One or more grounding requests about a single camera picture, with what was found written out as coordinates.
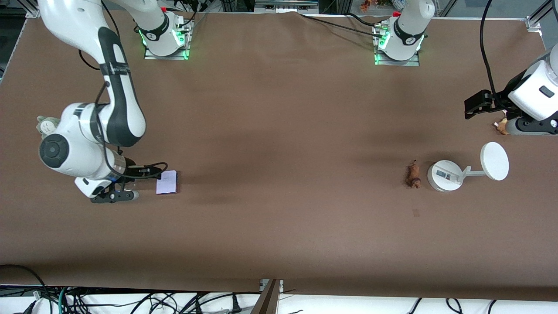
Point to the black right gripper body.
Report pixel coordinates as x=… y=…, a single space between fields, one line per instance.
x=132 y=172

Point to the brown lion statue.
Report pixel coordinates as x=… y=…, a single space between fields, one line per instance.
x=413 y=174

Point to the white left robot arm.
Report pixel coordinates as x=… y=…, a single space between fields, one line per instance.
x=534 y=93

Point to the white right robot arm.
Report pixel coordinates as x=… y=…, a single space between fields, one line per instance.
x=126 y=113

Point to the clear plastic cup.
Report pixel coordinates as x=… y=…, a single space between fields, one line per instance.
x=130 y=185

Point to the white round desk lamp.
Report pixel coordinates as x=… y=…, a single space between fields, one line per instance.
x=444 y=175

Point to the grey-green plush toy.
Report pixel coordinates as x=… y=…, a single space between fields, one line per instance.
x=45 y=126

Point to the black power plug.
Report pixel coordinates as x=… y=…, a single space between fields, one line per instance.
x=236 y=304

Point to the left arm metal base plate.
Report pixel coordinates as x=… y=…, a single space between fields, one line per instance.
x=381 y=61

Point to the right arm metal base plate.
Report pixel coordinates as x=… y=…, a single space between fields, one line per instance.
x=150 y=55

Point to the brown metal post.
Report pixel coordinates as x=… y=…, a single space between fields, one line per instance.
x=267 y=301

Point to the aluminium frame bar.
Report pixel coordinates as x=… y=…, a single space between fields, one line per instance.
x=285 y=5

